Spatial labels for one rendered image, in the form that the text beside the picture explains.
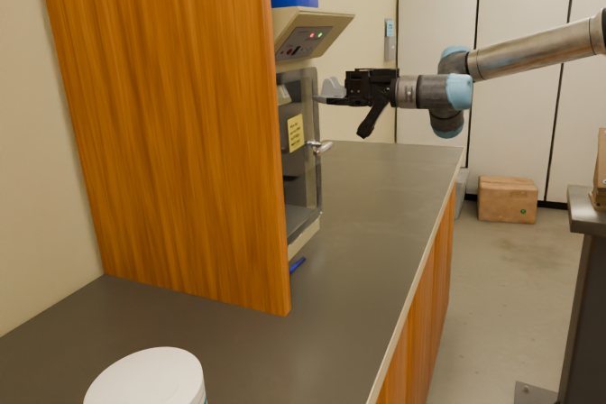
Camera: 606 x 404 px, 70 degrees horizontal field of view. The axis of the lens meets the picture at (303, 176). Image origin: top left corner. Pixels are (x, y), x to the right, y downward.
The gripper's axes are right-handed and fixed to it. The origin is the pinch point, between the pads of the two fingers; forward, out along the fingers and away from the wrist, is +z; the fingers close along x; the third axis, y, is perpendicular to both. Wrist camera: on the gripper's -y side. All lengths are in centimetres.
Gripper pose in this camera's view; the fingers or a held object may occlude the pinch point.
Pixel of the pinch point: (317, 100)
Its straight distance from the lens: 108.6
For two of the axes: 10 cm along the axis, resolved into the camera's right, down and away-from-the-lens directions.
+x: -4.1, 3.0, -8.6
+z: -9.1, -0.8, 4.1
